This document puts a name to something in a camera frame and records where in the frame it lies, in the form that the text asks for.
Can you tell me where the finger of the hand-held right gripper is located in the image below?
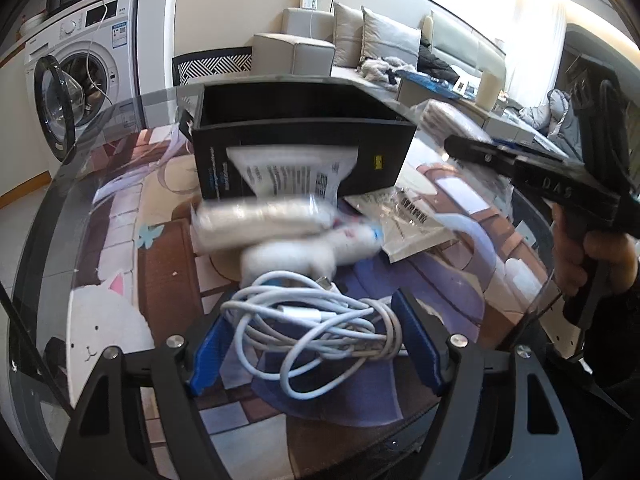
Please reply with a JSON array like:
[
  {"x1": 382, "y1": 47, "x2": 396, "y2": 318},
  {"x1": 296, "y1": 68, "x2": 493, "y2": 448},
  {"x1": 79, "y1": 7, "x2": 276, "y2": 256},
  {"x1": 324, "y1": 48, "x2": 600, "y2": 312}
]
[
  {"x1": 444, "y1": 134, "x2": 521, "y2": 177},
  {"x1": 492, "y1": 141, "x2": 576, "y2": 165}
]

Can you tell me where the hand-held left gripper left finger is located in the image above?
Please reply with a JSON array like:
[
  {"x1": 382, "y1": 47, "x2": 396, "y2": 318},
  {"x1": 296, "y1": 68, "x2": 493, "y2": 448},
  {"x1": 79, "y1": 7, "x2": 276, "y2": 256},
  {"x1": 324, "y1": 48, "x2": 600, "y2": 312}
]
[{"x1": 57, "y1": 309, "x2": 242, "y2": 480}]

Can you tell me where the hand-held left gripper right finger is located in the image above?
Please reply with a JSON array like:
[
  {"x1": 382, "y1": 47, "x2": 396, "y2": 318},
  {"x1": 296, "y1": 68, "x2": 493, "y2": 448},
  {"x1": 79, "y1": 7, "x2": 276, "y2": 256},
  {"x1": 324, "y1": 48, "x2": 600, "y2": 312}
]
[{"x1": 390, "y1": 287, "x2": 586, "y2": 480}]

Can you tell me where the clear barcode packet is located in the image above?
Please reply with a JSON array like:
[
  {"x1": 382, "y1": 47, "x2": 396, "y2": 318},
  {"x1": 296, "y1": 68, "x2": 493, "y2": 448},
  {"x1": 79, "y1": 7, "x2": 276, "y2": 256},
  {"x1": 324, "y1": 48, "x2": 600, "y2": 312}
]
[{"x1": 345, "y1": 185, "x2": 460, "y2": 264}]

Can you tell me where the white charging cable bundle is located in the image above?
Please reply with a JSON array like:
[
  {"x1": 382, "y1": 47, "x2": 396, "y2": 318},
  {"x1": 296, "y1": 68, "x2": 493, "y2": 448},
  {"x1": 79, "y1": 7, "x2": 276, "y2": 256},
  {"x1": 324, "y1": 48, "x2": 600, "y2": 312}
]
[{"x1": 220, "y1": 270, "x2": 407, "y2": 402}]

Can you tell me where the white plush toy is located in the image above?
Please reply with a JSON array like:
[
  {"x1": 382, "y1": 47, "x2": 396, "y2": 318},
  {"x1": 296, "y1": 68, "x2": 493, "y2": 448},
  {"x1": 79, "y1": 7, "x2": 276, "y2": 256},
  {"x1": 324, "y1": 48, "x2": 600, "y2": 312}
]
[{"x1": 240, "y1": 220, "x2": 387, "y2": 287}]

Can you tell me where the clear bag of white cloth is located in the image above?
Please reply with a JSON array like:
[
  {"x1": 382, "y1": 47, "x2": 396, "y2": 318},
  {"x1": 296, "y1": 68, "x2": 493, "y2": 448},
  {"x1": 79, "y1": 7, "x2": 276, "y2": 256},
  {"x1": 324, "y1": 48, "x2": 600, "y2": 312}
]
[{"x1": 191, "y1": 195, "x2": 342, "y2": 255}]

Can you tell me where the black cardboard box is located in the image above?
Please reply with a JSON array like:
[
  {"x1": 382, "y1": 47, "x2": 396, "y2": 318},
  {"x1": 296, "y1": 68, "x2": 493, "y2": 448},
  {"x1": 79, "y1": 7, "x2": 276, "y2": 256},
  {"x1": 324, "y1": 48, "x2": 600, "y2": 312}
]
[{"x1": 191, "y1": 82, "x2": 418, "y2": 202}]

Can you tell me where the white printed pouch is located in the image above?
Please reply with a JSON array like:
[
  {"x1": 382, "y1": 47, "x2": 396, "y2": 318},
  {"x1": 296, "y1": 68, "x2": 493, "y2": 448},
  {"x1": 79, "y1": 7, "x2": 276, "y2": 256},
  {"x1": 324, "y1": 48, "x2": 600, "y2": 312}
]
[{"x1": 226, "y1": 145, "x2": 362, "y2": 207}]

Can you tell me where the person's right forearm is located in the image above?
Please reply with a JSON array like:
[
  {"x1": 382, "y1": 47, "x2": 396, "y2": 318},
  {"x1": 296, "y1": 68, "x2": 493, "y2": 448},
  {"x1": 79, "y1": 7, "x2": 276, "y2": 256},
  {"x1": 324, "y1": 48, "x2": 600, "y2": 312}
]
[{"x1": 575, "y1": 280, "x2": 640, "y2": 480}]

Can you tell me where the person's right hand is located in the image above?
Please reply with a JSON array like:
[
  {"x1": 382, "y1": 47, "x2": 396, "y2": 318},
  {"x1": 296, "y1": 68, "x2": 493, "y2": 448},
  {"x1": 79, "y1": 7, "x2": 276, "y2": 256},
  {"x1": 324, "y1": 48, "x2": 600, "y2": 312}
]
[{"x1": 551, "y1": 205, "x2": 640, "y2": 302}]

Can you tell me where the grey puffer jacket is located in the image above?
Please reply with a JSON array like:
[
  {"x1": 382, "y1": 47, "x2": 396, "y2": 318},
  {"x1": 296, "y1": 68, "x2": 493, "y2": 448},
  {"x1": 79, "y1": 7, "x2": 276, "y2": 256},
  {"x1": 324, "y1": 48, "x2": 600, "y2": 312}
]
[{"x1": 520, "y1": 87, "x2": 584, "y2": 157}]

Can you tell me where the white cylindrical cup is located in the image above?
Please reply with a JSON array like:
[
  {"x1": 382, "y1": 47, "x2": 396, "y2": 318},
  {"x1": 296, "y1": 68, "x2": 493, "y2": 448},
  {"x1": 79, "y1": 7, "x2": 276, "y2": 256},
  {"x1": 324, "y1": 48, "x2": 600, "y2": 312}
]
[{"x1": 475, "y1": 67, "x2": 504, "y2": 109}]

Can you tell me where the beige coffee table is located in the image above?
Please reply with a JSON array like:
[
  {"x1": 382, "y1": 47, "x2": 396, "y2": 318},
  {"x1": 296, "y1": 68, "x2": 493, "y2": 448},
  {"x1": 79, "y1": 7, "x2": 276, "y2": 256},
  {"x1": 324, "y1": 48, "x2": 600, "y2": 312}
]
[{"x1": 396, "y1": 70, "x2": 503, "y2": 112}]

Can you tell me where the blue table mat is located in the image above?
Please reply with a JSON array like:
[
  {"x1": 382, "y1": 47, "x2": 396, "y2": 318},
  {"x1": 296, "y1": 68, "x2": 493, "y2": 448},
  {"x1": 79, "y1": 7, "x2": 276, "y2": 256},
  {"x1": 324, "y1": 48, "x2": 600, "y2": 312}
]
[{"x1": 400, "y1": 70, "x2": 462, "y2": 97}]

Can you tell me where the black jacket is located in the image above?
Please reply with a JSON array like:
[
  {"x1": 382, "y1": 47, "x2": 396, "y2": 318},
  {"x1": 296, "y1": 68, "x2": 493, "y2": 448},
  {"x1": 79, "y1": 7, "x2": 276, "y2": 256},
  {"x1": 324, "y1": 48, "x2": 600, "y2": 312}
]
[{"x1": 416, "y1": 35, "x2": 462, "y2": 84}]

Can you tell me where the white curtain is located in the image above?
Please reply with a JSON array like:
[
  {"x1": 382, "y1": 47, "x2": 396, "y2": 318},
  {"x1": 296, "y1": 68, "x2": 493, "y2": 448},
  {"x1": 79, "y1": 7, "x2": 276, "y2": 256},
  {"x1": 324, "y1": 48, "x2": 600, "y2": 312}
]
[{"x1": 504, "y1": 0, "x2": 569, "y2": 111}]

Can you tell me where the printed cartoon table mat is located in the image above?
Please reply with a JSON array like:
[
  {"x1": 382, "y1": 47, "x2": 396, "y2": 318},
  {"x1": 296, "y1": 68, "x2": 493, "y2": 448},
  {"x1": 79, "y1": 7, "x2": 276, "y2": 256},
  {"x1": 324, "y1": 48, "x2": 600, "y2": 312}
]
[{"x1": 65, "y1": 125, "x2": 557, "y2": 480}]

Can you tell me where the grey furry cloth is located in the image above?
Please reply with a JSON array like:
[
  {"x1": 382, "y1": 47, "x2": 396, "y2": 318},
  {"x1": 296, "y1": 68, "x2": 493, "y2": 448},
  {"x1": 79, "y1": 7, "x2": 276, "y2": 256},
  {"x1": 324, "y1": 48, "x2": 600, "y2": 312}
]
[{"x1": 357, "y1": 56, "x2": 419, "y2": 87}]

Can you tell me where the wide grey pillow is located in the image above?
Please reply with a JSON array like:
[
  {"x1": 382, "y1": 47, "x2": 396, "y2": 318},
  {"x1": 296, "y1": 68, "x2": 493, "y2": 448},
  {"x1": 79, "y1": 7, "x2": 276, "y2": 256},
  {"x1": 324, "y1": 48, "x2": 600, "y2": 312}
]
[{"x1": 357, "y1": 6, "x2": 423, "y2": 69}]

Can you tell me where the narrow grey pillow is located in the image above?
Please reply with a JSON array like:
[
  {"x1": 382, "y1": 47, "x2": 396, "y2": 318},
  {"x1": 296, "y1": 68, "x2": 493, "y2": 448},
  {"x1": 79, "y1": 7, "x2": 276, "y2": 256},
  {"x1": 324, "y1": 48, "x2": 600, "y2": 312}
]
[{"x1": 332, "y1": 1, "x2": 366, "y2": 69}]

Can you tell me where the beige sofa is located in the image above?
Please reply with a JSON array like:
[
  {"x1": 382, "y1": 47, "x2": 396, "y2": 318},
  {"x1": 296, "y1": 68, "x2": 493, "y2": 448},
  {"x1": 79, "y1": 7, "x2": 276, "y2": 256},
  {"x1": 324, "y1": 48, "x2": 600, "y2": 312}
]
[{"x1": 251, "y1": 6, "x2": 573, "y2": 161}]

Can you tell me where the black white patterned chair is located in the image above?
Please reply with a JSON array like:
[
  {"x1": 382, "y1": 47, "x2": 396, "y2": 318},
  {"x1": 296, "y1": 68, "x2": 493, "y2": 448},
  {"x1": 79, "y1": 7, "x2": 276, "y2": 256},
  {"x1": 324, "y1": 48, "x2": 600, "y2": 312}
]
[{"x1": 171, "y1": 46, "x2": 254, "y2": 87}]

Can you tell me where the kitchen counter cabinet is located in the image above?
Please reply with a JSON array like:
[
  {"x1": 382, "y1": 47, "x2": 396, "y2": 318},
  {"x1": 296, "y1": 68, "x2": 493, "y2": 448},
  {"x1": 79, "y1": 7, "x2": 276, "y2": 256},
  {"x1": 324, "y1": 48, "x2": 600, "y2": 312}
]
[{"x1": 0, "y1": 35, "x2": 52, "y2": 206}]

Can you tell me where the white washing machine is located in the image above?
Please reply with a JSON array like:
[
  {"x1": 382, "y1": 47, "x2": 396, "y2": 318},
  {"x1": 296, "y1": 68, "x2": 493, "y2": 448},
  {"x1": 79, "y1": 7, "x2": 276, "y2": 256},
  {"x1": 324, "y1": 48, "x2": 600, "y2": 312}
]
[{"x1": 24, "y1": 0, "x2": 142, "y2": 163}]

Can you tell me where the white bowl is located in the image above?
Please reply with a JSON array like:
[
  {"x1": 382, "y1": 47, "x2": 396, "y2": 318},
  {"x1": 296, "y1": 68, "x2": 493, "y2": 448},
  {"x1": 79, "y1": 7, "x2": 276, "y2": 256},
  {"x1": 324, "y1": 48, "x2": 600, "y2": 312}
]
[{"x1": 20, "y1": 12, "x2": 49, "y2": 37}]

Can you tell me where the thin white hanging cable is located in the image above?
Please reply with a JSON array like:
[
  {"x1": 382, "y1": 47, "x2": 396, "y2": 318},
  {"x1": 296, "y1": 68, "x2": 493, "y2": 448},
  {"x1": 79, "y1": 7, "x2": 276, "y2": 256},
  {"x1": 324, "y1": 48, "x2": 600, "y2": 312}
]
[{"x1": 82, "y1": 0, "x2": 122, "y2": 107}]

